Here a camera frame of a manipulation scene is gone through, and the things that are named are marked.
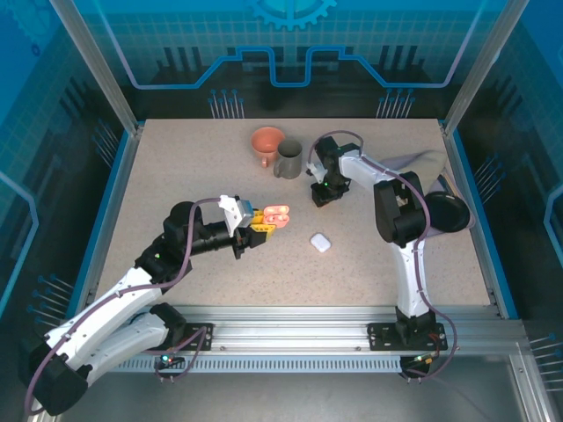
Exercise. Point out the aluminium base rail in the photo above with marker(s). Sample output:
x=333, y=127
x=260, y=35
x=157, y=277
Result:
x=290, y=329

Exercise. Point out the white earbuds charging case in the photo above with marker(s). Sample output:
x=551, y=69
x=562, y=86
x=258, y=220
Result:
x=319, y=242

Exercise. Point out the lavender plastic tray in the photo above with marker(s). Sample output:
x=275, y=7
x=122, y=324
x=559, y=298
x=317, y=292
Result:
x=398, y=162

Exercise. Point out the pink ceramic mug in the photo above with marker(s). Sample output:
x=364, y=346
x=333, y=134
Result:
x=267, y=140

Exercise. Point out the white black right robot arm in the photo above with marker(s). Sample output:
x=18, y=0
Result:
x=409, y=281

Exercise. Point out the beige folded cloth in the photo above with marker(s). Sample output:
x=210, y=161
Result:
x=433, y=162

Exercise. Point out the small circuit board with LEDs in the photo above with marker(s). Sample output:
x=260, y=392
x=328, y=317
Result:
x=169, y=360
x=422, y=359

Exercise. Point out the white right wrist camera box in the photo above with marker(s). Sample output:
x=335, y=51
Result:
x=313, y=169

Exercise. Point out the aluminium frame post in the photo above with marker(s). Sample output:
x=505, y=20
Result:
x=97, y=66
x=480, y=66

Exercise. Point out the pink earbuds charging case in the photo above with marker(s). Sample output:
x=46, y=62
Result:
x=277, y=214

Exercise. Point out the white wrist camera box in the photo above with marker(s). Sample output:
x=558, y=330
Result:
x=235, y=211
x=313, y=169

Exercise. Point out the aluminium side rail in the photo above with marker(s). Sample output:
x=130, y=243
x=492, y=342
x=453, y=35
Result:
x=479, y=246
x=109, y=220

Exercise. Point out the grey ceramic mug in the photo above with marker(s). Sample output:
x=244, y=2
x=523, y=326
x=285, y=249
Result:
x=288, y=167

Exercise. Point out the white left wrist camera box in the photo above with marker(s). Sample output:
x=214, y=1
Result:
x=235, y=211

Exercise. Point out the black round bowl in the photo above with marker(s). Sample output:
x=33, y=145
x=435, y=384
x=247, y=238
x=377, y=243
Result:
x=448, y=215

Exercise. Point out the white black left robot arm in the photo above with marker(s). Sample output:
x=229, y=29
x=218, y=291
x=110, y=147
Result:
x=110, y=303

